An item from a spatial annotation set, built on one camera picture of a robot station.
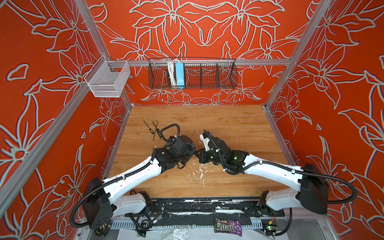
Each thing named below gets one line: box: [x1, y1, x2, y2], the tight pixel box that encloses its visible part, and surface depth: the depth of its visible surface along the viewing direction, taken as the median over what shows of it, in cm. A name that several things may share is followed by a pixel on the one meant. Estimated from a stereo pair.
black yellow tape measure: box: [94, 220, 113, 237], surface depth 67 cm
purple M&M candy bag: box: [214, 218, 242, 237], surface depth 69 cm
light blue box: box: [175, 62, 185, 89], surface depth 92 cm
